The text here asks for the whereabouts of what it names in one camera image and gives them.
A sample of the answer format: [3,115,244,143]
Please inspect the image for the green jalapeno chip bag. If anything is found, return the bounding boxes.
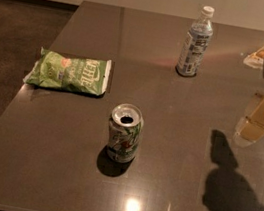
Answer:
[24,48,112,97]

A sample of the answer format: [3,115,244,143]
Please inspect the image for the clear plastic water bottle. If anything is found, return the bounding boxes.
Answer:
[175,6,215,77]

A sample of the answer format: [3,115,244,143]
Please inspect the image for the green white soda can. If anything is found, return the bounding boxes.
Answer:
[106,103,144,163]

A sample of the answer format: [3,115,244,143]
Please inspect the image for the yellow white snack wrapper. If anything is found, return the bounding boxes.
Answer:
[243,46,264,69]

